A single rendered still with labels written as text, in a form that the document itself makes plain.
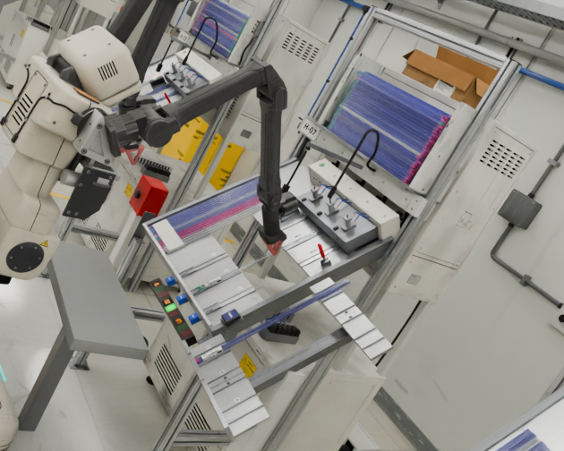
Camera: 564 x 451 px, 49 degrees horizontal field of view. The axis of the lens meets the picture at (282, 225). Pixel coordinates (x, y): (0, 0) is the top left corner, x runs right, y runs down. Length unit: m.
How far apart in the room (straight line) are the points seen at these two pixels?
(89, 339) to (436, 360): 2.34
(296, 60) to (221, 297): 1.70
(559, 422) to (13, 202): 1.54
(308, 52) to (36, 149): 2.00
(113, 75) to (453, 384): 2.64
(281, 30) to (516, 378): 2.18
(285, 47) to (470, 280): 1.67
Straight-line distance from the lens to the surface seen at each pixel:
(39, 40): 6.34
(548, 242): 3.53
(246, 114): 3.38
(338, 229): 2.16
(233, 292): 2.09
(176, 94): 3.39
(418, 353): 3.83
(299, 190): 2.48
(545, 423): 1.73
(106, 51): 1.73
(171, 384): 2.72
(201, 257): 2.26
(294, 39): 3.40
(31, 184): 1.84
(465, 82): 2.60
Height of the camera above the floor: 1.59
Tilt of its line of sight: 14 degrees down
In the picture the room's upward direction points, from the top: 30 degrees clockwise
